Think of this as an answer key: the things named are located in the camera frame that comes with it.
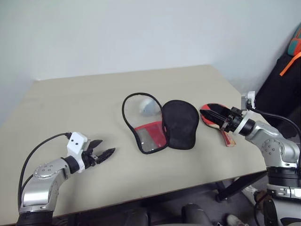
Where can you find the white shoe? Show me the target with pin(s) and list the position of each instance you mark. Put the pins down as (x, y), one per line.
(234, 220)
(248, 191)

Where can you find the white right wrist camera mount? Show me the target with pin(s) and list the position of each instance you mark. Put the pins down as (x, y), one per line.
(247, 101)

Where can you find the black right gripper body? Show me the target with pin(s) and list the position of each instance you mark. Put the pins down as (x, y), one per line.
(231, 122)

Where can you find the white grey rounded lump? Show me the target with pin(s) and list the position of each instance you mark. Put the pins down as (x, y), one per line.
(148, 107)

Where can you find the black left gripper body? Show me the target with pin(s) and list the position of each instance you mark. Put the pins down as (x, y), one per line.
(90, 159)

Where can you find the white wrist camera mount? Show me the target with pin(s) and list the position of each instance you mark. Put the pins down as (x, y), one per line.
(247, 101)
(76, 142)

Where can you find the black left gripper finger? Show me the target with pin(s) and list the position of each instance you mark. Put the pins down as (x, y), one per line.
(105, 155)
(96, 143)

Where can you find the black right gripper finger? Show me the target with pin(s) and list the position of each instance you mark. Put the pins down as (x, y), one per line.
(216, 114)
(216, 121)

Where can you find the black clear paddle case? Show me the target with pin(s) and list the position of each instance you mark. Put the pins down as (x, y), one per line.
(179, 124)

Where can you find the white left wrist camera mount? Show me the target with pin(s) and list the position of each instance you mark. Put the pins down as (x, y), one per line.
(76, 142)

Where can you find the dark rounded shape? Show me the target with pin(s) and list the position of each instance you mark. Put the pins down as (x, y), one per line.
(195, 215)
(137, 217)

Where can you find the teal orange bag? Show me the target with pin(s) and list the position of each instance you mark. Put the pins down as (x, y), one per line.
(295, 43)

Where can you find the red black table tennis paddle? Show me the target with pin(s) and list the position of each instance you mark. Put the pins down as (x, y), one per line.
(211, 107)

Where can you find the black table leg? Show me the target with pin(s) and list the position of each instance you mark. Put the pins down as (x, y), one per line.
(237, 187)

